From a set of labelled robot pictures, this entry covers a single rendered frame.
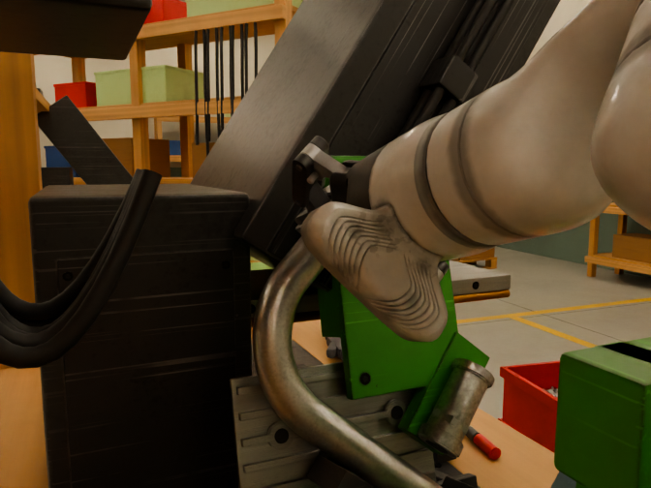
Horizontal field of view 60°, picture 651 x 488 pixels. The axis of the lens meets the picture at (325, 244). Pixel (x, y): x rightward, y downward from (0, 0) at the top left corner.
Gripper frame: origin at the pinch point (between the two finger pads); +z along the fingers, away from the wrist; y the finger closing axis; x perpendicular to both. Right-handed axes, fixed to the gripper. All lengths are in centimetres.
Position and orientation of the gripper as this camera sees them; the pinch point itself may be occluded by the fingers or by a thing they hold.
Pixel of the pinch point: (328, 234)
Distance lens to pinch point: 44.9
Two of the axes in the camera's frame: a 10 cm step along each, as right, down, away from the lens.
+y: -7.1, -6.8, -2.0
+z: -3.9, 1.4, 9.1
